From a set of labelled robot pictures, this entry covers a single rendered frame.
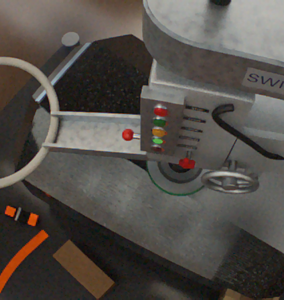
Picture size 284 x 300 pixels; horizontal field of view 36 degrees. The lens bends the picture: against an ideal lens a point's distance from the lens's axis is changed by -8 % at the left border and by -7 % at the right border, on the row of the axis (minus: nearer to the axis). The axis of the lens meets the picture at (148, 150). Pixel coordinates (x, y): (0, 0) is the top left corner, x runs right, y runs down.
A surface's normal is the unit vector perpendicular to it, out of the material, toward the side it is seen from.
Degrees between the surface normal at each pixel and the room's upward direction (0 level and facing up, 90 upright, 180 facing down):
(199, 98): 90
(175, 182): 0
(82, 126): 16
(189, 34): 0
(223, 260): 45
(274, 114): 4
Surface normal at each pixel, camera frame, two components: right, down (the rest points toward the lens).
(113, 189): -0.36, 0.32
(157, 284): 0.02, -0.34
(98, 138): -0.25, -0.38
